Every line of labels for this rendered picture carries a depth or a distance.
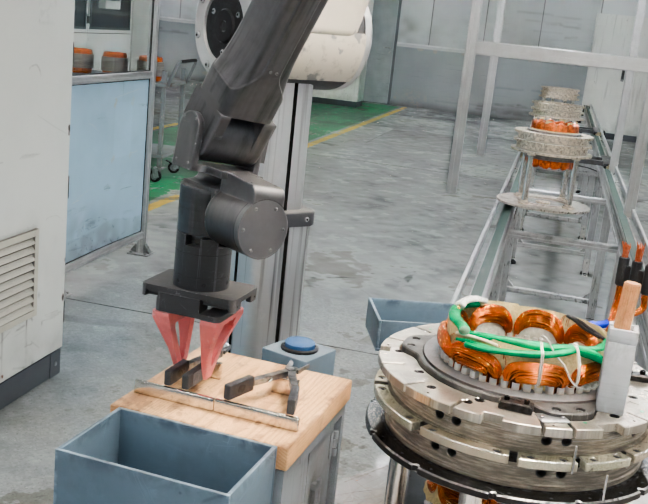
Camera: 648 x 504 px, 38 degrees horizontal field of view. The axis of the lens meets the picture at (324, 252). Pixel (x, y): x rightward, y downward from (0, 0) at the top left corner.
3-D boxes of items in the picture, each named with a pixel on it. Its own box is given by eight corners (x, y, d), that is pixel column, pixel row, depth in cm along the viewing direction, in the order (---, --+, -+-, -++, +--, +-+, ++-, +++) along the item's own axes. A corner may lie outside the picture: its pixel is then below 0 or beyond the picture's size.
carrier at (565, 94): (587, 129, 783) (593, 92, 776) (546, 126, 771) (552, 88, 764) (562, 122, 819) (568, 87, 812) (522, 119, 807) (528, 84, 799)
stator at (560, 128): (538, 161, 409) (545, 115, 405) (584, 170, 396) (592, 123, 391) (512, 163, 393) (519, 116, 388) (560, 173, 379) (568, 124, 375)
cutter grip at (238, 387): (228, 401, 93) (230, 386, 93) (222, 398, 94) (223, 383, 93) (253, 390, 97) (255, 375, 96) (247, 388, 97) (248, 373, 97)
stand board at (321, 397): (286, 472, 88) (288, 448, 88) (108, 426, 94) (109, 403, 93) (350, 399, 107) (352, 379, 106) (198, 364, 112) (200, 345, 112)
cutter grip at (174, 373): (170, 386, 95) (171, 371, 95) (163, 384, 96) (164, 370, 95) (188, 374, 99) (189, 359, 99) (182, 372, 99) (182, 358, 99)
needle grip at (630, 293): (630, 343, 95) (644, 286, 93) (613, 340, 95) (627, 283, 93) (624, 337, 96) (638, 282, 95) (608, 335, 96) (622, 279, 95)
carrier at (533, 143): (525, 192, 425) (535, 124, 418) (605, 209, 401) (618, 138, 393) (478, 198, 396) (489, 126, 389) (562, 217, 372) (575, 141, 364)
